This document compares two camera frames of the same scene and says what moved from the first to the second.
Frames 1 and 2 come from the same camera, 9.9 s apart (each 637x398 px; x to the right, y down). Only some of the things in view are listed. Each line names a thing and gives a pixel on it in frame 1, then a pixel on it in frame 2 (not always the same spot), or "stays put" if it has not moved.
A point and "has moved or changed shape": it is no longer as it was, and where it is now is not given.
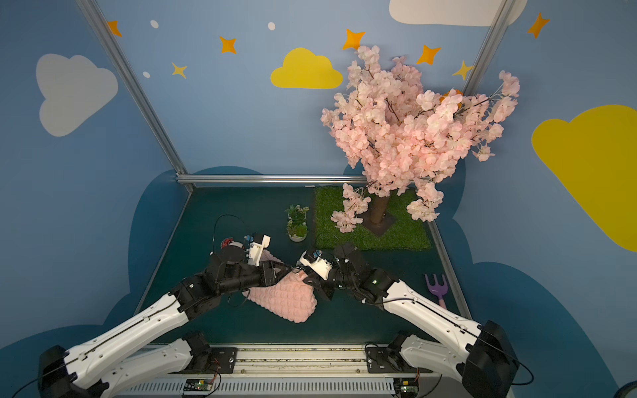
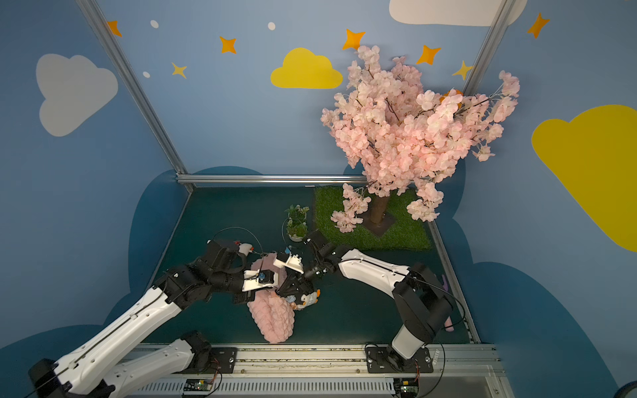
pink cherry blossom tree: x=404 y=139 stays put
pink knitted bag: x=293 y=298 has moved or changed shape
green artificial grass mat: x=406 y=233 stays put
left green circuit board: x=198 y=385 stays put
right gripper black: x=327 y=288 -> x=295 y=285
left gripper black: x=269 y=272 -> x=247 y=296
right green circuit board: x=407 y=387 stays put
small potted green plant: x=297 y=227 stays put
